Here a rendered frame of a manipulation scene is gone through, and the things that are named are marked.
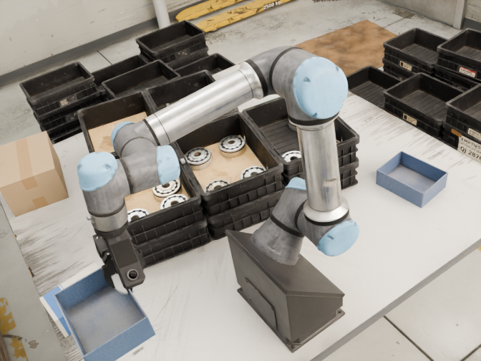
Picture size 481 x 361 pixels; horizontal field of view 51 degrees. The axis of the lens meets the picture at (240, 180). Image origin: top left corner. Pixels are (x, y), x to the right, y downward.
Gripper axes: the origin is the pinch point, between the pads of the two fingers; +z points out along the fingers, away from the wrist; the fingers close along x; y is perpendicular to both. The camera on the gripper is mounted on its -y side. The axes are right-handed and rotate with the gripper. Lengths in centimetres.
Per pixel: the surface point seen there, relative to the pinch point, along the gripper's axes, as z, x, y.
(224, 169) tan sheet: 22, -56, 56
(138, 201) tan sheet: 26, -23, 61
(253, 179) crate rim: 13, -55, 35
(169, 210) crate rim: 16, -26, 39
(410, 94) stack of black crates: 51, -199, 94
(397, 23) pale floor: 74, -321, 221
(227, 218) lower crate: 27, -45, 36
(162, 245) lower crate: 32, -23, 41
